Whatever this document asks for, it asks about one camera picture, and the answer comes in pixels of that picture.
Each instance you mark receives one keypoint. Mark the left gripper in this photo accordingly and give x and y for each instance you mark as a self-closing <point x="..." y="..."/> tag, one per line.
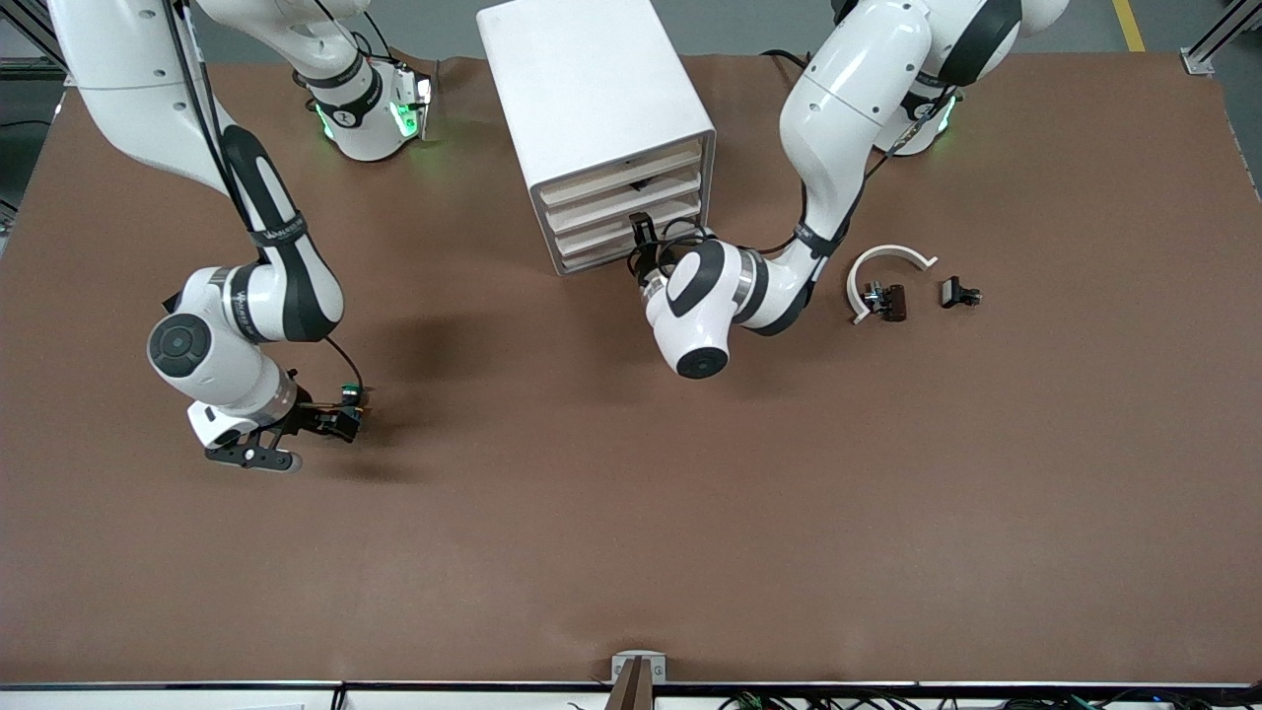
<point x="648" y="262"/>

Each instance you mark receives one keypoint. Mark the white curved plastic part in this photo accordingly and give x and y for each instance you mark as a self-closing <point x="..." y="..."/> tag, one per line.
<point x="887" y="250"/>

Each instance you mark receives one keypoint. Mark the large table cover sheet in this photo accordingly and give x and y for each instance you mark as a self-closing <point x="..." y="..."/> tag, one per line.
<point x="631" y="493"/>

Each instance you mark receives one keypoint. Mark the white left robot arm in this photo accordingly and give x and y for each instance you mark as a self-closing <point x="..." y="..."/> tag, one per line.
<point x="838" y="108"/>

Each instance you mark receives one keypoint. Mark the aluminium frame post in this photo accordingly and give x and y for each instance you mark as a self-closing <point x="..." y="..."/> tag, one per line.
<point x="30" y="39"/>
<point x="1218" y="39"/>

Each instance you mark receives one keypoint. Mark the small black clip part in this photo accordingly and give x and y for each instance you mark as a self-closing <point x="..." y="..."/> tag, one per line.
<point x="958" y="293"/>

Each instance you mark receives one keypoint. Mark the grey metal table bracket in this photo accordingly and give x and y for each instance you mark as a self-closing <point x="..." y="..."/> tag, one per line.
<point x="638" y="673"/>

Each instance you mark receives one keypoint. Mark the dark brown cylindrical part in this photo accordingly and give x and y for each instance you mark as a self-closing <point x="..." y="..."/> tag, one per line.
<point x="892" y="302"/>

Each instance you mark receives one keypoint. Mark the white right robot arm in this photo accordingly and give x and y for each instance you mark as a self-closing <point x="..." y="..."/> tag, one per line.
<point x="128" y="59"/>

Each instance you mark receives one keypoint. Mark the white drawer cabinet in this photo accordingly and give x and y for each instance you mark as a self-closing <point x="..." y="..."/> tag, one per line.
<point x="592" y="89"/>

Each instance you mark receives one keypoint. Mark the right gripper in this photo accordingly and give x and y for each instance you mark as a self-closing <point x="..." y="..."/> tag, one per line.
<point x="317" y="418"/>

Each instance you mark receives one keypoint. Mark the white table edge rail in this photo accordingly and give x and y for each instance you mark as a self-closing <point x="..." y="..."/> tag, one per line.
<point x="197" y="695"/>

